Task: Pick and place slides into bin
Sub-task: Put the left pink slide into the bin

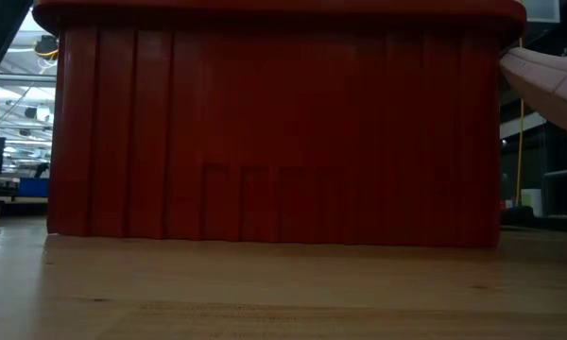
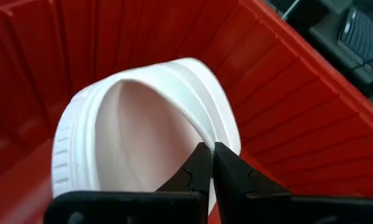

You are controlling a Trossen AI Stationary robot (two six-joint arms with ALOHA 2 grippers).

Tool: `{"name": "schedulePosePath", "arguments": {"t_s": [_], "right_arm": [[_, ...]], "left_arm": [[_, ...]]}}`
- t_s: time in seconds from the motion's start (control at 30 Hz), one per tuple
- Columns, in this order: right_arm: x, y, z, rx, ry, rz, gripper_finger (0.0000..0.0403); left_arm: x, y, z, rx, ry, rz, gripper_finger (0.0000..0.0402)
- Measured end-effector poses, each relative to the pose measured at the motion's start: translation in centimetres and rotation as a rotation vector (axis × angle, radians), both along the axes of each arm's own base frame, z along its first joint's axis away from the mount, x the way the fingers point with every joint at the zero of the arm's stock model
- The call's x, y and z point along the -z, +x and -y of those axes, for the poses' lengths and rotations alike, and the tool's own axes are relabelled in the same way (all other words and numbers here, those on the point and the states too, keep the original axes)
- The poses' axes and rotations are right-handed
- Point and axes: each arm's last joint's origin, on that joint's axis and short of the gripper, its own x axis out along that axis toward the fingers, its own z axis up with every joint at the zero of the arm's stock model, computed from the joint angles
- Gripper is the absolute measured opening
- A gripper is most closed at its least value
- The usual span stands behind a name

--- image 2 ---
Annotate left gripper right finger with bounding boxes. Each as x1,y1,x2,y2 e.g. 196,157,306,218
213,142,373,224

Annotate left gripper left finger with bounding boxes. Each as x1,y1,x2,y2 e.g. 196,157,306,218
43,142,211,224

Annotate pink slide sandal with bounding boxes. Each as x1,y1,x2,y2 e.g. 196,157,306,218
51,57,242,215

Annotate red plastic bin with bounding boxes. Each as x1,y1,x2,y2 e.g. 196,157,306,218
0,0,373,224

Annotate black laptop keyboard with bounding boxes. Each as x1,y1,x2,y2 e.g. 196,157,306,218
338,6,373,66

